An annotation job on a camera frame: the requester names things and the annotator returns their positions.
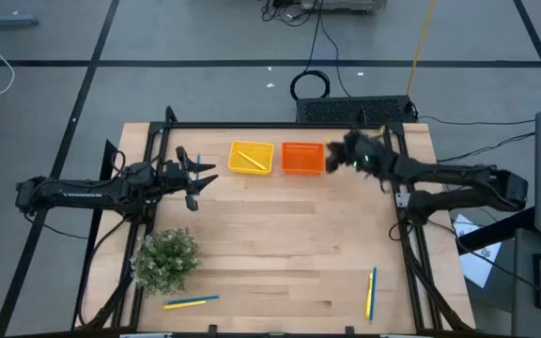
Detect tangle of black cables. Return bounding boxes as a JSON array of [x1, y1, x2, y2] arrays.
[[259, 0, 318, 28]]

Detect black coiled cable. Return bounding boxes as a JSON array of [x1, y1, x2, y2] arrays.
[[289, 0, 332, 101]]

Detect yellow plastic basket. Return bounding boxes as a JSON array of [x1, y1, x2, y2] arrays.
[[226, 140, 275, 177]]

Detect white paper sheet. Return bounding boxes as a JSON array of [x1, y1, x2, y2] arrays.
[[452, 213, 503, 289]]

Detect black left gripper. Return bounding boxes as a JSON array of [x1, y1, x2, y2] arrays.
[[163, 146, 220, 212]]

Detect dark grey desk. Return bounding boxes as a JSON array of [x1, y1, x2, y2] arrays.
[[509, 228, 541, 338]]

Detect black desk crossbar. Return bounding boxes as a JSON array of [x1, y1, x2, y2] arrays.
[[456, 206, 537, 256]]

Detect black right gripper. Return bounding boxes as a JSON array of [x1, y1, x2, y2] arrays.
[[324, 130, 396, 181]]

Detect grey desk foot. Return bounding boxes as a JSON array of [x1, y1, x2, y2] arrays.
[[0, 0, 40, 28]]

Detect orange plastic basket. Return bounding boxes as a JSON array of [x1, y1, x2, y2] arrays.
[[281, 141, 325, 177]]

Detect yellow cable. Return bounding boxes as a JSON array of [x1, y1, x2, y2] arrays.
[[406, 0, 438, 98]]

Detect grey metal device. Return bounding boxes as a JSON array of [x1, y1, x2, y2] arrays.
[[300, 0, 388, 14]]

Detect green artificial plant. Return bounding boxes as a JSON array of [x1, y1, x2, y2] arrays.
[[129, 227, 202, 298]]

